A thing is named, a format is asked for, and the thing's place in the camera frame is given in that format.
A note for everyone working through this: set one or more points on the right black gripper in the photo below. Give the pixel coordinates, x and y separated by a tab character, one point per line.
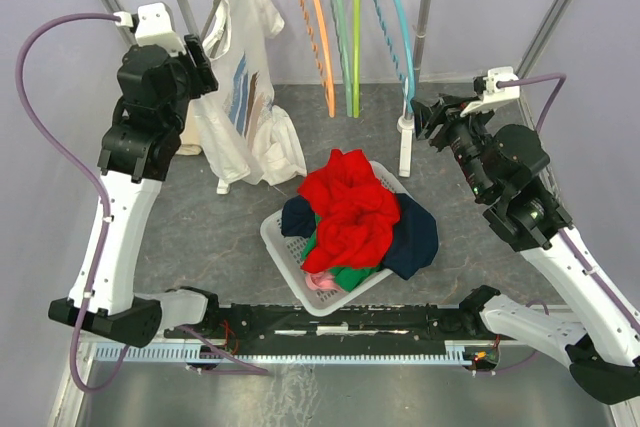
444	111

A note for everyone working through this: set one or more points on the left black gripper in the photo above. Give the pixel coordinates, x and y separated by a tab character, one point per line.
204	79

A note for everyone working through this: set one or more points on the white t shirt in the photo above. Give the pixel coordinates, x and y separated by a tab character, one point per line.
244	135

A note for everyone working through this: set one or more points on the teal blue hanger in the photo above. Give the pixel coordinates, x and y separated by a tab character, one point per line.
400	53

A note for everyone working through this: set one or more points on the red t shirt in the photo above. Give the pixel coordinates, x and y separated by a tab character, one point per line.
356	213

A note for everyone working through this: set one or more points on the orange hanger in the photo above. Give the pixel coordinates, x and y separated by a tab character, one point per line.
316	28

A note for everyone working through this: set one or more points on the navy blue t shirt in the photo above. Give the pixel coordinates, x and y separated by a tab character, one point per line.
415	237

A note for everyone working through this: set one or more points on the yellow green hanger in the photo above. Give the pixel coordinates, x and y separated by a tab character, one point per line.
356	18

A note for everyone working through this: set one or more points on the mint green hanger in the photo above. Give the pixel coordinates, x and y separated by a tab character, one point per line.
340	26

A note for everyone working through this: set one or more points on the green t shirt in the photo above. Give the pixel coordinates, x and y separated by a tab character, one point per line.
350	277

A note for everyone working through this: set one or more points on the pink t shirt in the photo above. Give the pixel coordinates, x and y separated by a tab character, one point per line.
323	281

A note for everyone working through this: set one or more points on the grey hanger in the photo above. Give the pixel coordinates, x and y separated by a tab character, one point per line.
210	20

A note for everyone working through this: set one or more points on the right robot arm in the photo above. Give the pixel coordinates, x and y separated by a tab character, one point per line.
502	169

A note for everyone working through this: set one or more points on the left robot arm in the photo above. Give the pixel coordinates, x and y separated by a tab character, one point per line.
157	84

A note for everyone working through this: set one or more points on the folded beige cloth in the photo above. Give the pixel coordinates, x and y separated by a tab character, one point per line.
190	139

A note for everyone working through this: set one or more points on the white plastic basket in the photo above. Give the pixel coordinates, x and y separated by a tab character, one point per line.
286	255

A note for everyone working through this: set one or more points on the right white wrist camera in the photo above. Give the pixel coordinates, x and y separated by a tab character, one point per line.
494	93

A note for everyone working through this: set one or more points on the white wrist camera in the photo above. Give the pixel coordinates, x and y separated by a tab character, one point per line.
494	93
154	27

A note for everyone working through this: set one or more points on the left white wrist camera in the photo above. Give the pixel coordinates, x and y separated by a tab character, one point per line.
154	27

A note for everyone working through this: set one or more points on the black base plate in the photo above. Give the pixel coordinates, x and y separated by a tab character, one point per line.
352	329

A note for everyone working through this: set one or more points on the light blue cable duct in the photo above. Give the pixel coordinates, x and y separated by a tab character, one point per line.
197	353

